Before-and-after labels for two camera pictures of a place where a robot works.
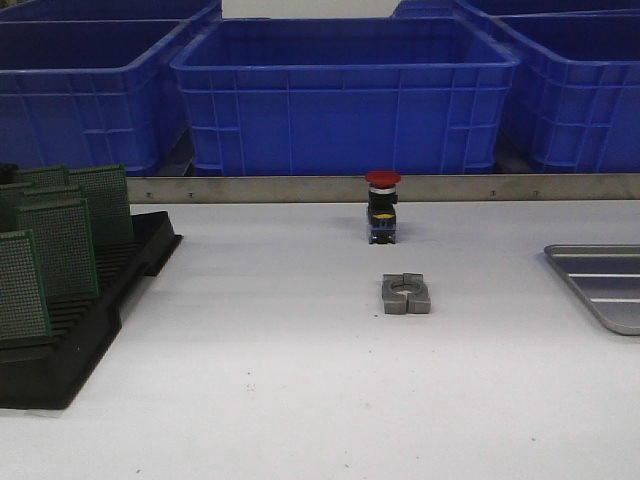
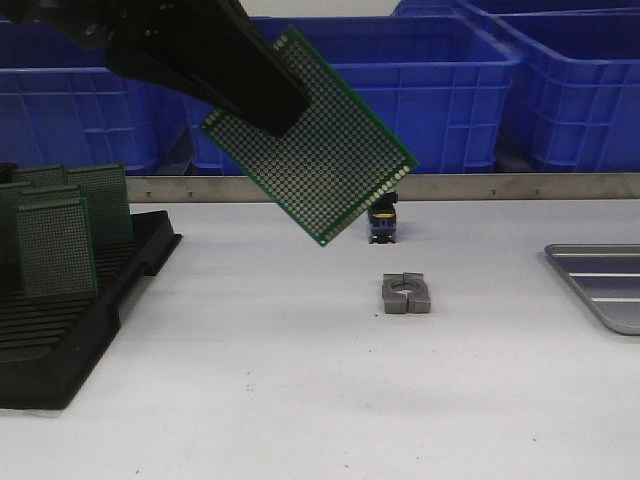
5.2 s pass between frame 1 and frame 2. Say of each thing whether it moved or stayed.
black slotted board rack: stayed
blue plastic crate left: stayed
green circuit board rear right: stayed
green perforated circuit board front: moved
